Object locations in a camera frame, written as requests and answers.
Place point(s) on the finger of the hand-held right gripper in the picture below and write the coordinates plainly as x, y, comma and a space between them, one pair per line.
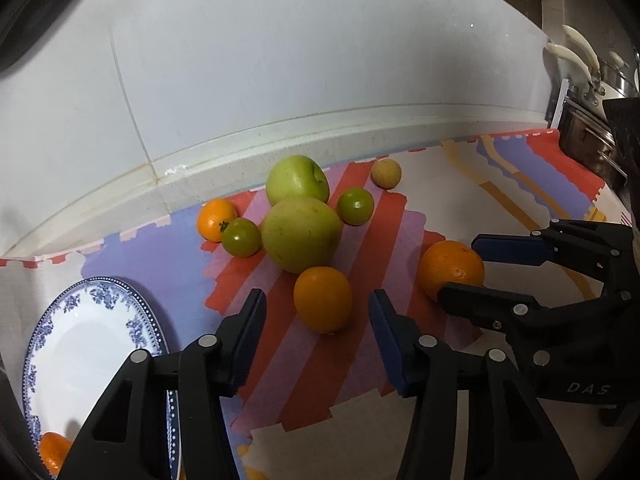
480, 305
510, 250

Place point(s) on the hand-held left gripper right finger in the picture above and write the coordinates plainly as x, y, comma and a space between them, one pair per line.
387, 330

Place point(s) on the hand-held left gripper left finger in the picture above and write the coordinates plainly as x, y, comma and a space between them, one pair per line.
257, 320

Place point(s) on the large orange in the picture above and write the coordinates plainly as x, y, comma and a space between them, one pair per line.
450, 266

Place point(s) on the green tomato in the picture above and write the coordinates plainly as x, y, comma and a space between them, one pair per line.
356, 205
241, 239

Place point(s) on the small tangerine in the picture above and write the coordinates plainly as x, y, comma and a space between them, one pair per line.
211, 220
52, 452

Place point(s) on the small tan round fruit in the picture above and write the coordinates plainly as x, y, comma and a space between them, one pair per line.
386, 173

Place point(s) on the blue and white patterned plate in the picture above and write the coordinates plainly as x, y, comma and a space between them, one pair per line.
85, 340

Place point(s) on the colourful striped mat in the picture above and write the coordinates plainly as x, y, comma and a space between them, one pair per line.
150, 260

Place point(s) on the steel pot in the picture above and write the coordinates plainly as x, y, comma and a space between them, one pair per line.
585, 135

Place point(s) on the white board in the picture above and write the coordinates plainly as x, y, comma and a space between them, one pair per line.
556, 105

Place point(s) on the steel pan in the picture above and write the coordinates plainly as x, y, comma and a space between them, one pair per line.
622, 80

